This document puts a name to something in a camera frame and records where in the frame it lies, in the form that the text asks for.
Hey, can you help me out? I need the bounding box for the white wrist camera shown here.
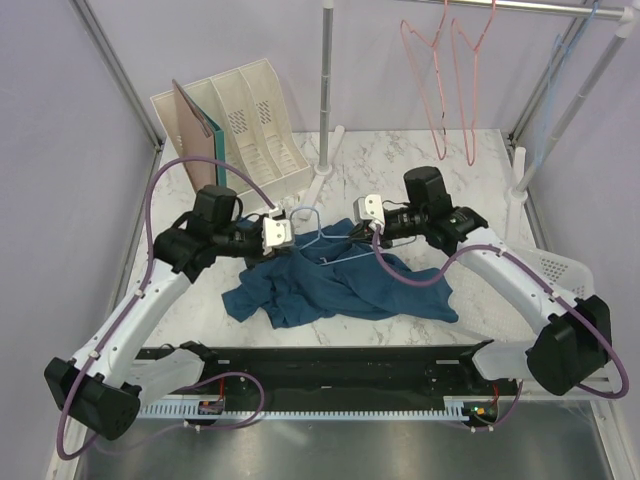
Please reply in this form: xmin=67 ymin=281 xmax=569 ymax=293
xmin=261 ymin=208 xmax=295 ymax=256
xmin=354 ymin=194 xmax=386 ymax=233

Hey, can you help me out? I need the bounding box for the white slotted cable duct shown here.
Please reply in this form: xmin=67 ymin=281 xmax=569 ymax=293
xmin=137 ymin=396 xmax=469 ymax=421

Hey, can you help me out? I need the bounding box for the pink wire hanger right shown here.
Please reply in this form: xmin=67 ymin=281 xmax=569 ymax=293
xmin=450 ymin=1 xmax=497 ymax=167

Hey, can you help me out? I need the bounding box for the brown cardboard folder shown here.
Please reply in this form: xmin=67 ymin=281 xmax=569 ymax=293
xmin=172 ymin=79 xmax=217 ymax=191

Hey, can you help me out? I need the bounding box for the pink wire hanger left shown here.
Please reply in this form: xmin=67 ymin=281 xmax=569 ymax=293
xmin=400 ymin=1 xmax=449 ymax=160

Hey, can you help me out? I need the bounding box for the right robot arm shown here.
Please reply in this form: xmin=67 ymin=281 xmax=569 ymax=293
xmin=350 ymin=166 xmax=614 ymax=396

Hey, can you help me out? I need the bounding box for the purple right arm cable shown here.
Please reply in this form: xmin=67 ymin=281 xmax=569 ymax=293
xmin=371 ymin=224 xmax=630 ymax=399

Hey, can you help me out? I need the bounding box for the blue t shirt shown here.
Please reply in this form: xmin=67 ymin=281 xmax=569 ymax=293
xmin=222 ymin=218 xmax=459 ymax=329

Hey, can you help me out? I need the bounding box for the teal folder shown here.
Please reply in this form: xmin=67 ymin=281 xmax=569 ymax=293
xmin=200 ymin=110 xmax=227 ymax=187

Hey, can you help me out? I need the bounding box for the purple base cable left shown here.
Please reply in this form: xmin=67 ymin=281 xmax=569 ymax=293
xmin=89 ymin=373 xmax=271 ymax=454

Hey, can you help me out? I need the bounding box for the white plastic laundry basket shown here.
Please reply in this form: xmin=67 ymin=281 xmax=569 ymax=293
xmin=445 ymin=245 xmax=595 ymax=346

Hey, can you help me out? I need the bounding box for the pink wire hanger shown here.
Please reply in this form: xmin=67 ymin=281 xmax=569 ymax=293
xmin=450 ymin=1 xmax=497 ymax=167
xmin=400 ymin=1 xmax=449 ymax=160

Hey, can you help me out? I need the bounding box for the white clothes rack foot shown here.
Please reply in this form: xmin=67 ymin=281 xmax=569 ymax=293
xmin=299 ymin=125 xmax=345 ymax=207

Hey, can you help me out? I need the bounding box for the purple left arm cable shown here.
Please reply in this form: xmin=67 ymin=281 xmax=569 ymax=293
xmin=55 ymin=156 xmax=279 ymax=460

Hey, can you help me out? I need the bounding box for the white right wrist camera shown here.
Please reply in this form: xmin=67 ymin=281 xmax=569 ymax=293
xmin=354 ymin=194 xmax=386 ymax=233

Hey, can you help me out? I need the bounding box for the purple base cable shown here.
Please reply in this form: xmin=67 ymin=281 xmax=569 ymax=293
xmin=89 ymin=373 xmax=271 ymax=454
xmin=464 ymin=367 xmax=526 ymax=434

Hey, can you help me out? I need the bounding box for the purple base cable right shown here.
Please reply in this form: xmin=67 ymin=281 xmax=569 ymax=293
xmin=464 ymin=367 xmax=526 ymax=434

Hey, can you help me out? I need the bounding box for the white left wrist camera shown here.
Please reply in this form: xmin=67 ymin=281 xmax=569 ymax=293
xmin=261 ymin=208 xmax=295 ymax=256

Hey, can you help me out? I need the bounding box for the blue wire hanger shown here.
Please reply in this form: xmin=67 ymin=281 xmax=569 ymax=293
xmin=289 ymin=206 xmax=374 ymax=266
xmin=533 ymin=1 xmax=600 ymax=167

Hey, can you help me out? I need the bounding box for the white plastic file organizer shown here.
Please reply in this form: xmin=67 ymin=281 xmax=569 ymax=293
xmin=182 ymin=59 xmax=313 ymax=202

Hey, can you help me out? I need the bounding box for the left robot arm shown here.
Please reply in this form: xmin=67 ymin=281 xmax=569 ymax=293
xmin=44 ymin=185 xmax=293 ymax=440

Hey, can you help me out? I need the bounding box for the metal clothes rack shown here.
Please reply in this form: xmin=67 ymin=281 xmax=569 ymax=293
xmin=313 ymin=0 xmax=630 ymax=241

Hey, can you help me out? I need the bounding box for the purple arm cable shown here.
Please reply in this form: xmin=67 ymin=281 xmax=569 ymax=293
xmin=371 ymin=224 xmax=630 ymax=399
xmin=55 ymin=156 xmax=279 ymax=460

